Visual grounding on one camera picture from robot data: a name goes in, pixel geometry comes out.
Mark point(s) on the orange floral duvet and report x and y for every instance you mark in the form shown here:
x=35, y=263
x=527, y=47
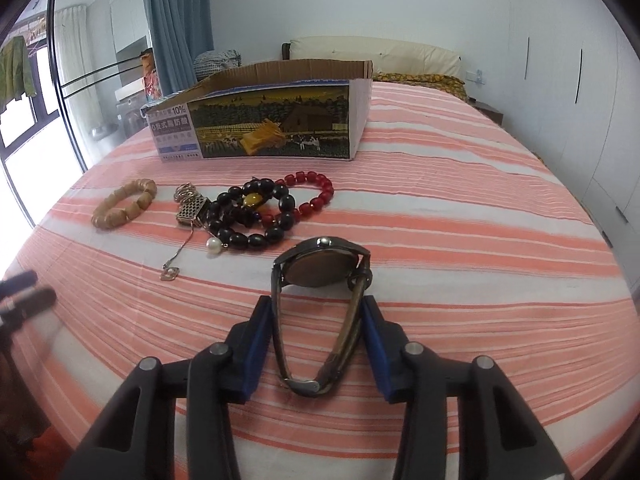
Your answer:
x=445, y=83

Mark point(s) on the blue grey curtain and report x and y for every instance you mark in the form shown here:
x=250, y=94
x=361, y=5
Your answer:
x=180, y=30

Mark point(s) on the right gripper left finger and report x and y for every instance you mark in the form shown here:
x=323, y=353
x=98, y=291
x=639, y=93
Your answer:
x=134, y=435

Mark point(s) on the cream headboard pillow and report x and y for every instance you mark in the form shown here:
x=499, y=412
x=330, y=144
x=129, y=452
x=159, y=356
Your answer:
x=387, y=56

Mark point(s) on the green hanging garment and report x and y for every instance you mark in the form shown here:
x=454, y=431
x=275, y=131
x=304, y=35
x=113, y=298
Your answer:
x=15, y=72

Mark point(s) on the black framed glass door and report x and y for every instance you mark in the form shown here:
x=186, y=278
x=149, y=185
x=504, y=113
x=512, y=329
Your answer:
x=95, y=51

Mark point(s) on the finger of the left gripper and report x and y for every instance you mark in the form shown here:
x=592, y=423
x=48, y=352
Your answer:
x=21, y=309
x=17, y=283

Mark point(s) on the printed cardboard box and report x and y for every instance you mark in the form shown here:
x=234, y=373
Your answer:
x=310, y=107

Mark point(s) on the folded checked cloth pile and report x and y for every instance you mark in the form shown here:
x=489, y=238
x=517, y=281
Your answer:
x=212, y=62

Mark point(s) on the white pearl bead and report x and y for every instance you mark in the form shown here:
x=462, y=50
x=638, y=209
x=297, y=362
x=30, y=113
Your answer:
x=214, y=246

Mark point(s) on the silver pendant keychain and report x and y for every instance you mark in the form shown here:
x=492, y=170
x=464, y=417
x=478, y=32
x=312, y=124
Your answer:
x=191, y=213

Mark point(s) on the right dark nightstand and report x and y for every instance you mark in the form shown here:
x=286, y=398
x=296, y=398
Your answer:
x=491, y=112

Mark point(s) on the white wardrobe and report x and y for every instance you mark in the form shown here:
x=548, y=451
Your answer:
x=573, y=82

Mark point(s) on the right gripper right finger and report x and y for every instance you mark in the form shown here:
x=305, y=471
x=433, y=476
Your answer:
x=499, y=435

